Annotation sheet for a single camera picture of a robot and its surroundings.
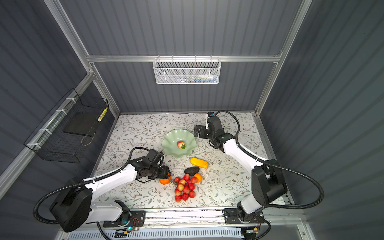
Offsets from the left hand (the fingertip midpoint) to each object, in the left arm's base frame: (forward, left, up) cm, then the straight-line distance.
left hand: (167, 174), depth 85 cm
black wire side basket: (+13, +47, +25) cm, 55 cm away
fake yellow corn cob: (+6, -19, +1) cm, 20 cm away
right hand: (+20, -21, +16) cm, 33 cm away
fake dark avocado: (+1, -14, +1) cm, 14 cm away
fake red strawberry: (+19, -8, +2) cm, 21 cm away
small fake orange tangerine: (-3, -19, 0) cm, 19 cm away
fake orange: (-5, +1, +2) cm, 5 cm away
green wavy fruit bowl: (+22, 0, -2) cm, 22 cm away
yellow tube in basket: (+25, +34, +25) cm, 49 cm away
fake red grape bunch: (-9, -11, +3) cm, 14 cm away
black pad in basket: (+21, +43, +24) cm, 54 cm away
